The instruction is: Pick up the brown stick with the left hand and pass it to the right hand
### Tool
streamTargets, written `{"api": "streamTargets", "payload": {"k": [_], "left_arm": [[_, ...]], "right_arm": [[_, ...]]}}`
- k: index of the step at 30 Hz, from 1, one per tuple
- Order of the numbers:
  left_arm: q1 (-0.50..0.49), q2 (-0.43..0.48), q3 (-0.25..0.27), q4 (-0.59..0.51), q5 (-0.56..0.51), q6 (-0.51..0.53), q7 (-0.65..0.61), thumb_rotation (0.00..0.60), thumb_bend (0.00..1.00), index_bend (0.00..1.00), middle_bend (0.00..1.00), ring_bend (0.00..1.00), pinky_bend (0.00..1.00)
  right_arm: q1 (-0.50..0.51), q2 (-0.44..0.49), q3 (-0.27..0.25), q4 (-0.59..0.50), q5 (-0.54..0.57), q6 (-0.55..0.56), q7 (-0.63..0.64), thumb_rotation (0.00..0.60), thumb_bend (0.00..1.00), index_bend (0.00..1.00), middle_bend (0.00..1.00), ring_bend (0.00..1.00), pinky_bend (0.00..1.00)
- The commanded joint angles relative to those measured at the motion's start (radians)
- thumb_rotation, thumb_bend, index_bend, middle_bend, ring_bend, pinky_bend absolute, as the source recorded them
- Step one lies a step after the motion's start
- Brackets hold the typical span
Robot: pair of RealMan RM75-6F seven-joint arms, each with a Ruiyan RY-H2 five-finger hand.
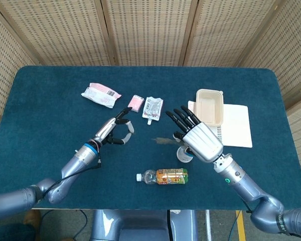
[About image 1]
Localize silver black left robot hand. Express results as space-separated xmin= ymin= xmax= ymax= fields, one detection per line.
xmin=92 ymin=107 xmax=135 ymax=146

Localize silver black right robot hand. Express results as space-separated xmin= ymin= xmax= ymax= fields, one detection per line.
xmin=165 ymin=105 xmax=224 ymax=163

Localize dark grey worm-shaped object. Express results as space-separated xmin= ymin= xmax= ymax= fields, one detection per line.
xmin=152 ymin=137 xmax=178 ymax=146

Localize white paper cup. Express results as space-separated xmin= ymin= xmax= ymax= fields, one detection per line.
xmin=177 ymin=147 xmax=195 ymax=163

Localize beige plastic food container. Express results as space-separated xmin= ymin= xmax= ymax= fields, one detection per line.
xmin=196 ymin=88 xmax=225 ymax=127

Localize white pink wipes packet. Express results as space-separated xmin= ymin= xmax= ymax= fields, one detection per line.
xmin=80 ymin=82 xmax=122 ymax=109

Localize white spiral notebook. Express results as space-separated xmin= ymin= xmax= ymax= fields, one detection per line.
xmin=187 ymin=100 xmax=253 ymax=148

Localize pink tissue pack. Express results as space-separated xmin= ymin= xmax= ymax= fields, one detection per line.
xmin=127 ymin=94 xmax=144 ymax=112

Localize clear bottle orange label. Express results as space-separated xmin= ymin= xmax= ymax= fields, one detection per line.
xmin=136 ymin=168 xmax=189 ymax=186

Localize white spout pouch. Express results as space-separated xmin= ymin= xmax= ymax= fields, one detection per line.
xmin=141 ymin=96 xmax=164 ymax=126

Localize blue felt table mat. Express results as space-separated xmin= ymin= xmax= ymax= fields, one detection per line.
xmin=0 ymin=65 xmax=301 ymax=211

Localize white table leg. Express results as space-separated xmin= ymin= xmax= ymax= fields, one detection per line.
xmin=204 ymin=210 xmax=213 ymax=241

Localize grey-blue robot torso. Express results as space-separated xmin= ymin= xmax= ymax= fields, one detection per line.
xmin=90 ymin=209 xmax=199 ymax=241

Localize woven bamboo folding screen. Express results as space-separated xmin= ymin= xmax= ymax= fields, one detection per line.
xmin=0 ymin=0 xmax=301 ymax=166

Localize brown shoe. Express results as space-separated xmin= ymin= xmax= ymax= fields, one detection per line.
xmin=24 ymin=210 xmax=42 ymax=226

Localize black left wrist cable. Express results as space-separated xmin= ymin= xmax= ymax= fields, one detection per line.
xmin=43 ymin=155 xmax=102 ymax=200

